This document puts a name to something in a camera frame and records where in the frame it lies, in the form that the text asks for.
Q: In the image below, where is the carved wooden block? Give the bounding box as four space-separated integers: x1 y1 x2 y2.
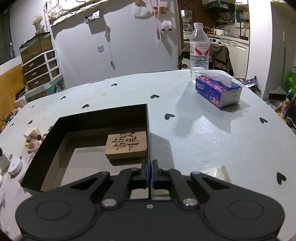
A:
104 131 148 160

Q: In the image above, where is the black cardboard box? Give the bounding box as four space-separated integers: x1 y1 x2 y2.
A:
21 104 149 193

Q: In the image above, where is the wooden stamp with white block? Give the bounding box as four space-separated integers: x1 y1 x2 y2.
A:
23 127 42 141

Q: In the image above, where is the white round tape measure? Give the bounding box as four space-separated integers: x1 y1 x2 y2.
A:
8 157 23 176

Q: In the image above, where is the white power adapter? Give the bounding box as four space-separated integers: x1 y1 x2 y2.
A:
0 153 11 171

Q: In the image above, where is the purple tissue box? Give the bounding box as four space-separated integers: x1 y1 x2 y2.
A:
195 75 242 108

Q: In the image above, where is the clear water bottle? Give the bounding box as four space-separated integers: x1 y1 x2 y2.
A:
190 23 210 82

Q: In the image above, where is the white drawer unit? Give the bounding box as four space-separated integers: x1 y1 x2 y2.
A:
22 49 62 90

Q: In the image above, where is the white sheep plush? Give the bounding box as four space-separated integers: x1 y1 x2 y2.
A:
161 20 172 32

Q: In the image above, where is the glass fish tank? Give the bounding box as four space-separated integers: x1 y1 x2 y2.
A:
19 32 53 64

